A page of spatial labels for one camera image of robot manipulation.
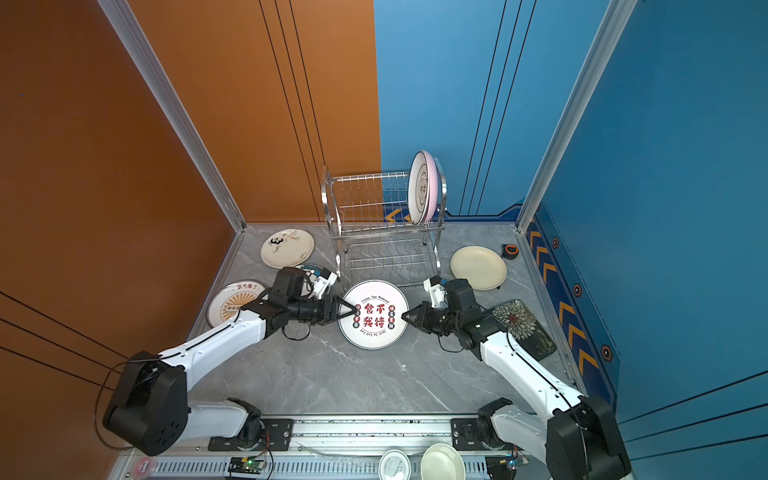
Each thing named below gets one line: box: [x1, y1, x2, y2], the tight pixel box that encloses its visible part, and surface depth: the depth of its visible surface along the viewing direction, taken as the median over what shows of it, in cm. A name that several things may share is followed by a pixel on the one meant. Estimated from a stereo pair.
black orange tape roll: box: [501, 243, 519, 260], surface depth 111 cm
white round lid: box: [378, 449, 411, 480], surface depth 65 cm
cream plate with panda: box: [260, 228, 315, 269], surface depth 115 cm
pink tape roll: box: [134, 456, 157, 478], surface depth 71 cm
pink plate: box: [422, 150, 438, 224], surface depth 74 cm
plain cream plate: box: [450, 245, 507, 291], surface depth 110 cm
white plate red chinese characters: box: [339, 279, 409, 351], surface depth 81 cm
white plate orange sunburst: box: [206, 280, 266, 328], surface depth 101 cm
